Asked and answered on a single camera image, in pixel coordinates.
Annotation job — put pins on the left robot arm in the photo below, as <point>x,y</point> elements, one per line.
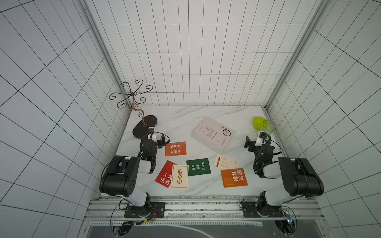
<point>120,176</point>

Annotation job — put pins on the cream card red stripe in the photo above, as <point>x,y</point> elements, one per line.
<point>225,162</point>

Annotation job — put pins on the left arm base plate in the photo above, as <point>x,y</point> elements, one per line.
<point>149,210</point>

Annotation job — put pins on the cream framed card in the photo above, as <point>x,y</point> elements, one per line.
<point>180,175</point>

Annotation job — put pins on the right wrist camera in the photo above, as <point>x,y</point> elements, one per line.
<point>261,139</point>

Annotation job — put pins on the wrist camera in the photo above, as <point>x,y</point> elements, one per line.
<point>261,139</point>
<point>151,134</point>

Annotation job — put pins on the clear green cup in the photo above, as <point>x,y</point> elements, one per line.
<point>268,127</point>

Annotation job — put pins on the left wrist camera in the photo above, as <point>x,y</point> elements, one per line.
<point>151,134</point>

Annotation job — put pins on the aluminium rail frame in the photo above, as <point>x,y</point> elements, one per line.
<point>200,210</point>

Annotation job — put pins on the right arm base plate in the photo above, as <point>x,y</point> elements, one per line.
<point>259,210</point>

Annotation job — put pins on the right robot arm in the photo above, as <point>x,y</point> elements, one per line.
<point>299,179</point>

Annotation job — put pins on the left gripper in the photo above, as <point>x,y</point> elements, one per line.
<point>147,141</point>

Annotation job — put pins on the green card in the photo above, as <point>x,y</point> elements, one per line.
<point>199,167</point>

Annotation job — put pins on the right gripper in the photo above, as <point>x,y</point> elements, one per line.
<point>251,146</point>

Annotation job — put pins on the orange card lower right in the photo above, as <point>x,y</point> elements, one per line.
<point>233,178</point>

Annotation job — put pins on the metal jewelry stand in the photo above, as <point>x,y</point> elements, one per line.
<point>146,122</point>

